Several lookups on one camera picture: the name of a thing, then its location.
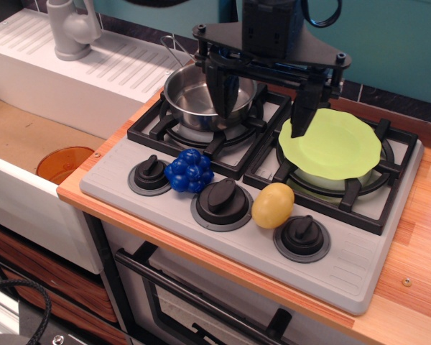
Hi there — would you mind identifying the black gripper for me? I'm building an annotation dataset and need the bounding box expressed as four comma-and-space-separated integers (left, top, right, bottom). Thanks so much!
193, 1, 351, 138

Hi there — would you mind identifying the blue toy blueberry cluster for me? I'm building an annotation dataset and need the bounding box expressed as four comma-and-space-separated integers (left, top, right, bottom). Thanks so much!
164, 149, 214, 193

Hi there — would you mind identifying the yellow toy potato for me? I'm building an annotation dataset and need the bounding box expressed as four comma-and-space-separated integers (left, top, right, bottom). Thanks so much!
251, 183, 295, 229

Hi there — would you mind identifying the small steel pot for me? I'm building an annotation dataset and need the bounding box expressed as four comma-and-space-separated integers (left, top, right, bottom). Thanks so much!
164, 63, 257, 132

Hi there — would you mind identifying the green plastic plate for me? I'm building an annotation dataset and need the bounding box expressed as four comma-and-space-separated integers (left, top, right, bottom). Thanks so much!
278, 109, 382, 180

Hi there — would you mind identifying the grey toy stove top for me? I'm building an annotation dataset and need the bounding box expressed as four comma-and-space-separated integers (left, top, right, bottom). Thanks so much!
80, 85, 424, 315

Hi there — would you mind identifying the black middle stove knob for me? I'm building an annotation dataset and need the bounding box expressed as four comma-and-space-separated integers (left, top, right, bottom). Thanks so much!
190, 178, 254, 232

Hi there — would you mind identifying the black stove knob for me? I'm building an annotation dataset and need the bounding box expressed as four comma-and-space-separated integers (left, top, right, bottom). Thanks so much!
128, 155, 171, 197
190, 178, 254, 232
273, 215, 331, 264

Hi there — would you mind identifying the black left stove knob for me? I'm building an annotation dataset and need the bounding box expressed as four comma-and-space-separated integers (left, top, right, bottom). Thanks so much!
128, 155, 171, 197

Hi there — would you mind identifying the black right stove knob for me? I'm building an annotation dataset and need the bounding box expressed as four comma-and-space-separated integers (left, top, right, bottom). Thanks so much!
273, 215, 331, 264

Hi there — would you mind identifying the black left burner grate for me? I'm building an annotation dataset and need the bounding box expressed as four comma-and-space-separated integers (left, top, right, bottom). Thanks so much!
127, 83, 292, 180

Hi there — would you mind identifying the black burner grate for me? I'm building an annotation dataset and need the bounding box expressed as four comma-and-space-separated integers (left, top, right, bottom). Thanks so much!
127, 83, 292, 180
243, 115, 422, 236

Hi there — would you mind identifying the black right burner grate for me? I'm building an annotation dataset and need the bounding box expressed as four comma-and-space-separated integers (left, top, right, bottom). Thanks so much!
243, 115, 422, 236

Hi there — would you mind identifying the grey toy faucet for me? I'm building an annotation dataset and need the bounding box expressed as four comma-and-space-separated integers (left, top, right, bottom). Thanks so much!
47, 0, 102, 61

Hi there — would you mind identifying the orange plastic bowl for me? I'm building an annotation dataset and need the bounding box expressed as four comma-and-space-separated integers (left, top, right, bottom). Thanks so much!
36, 146, 94, 185

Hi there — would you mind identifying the white toy sink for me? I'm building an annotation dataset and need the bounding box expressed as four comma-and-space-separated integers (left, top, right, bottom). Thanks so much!
0, 9, 189, 274

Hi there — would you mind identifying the toy oven door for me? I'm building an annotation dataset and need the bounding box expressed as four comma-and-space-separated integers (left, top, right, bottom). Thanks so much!
114, 241, 299, 345

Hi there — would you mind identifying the wooden drawer front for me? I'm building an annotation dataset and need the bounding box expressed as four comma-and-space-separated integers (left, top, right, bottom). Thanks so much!
0, 225, 128, 344

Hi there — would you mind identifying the black braided cable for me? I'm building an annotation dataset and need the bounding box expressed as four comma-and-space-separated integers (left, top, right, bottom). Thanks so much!
0, 279, 53, 345

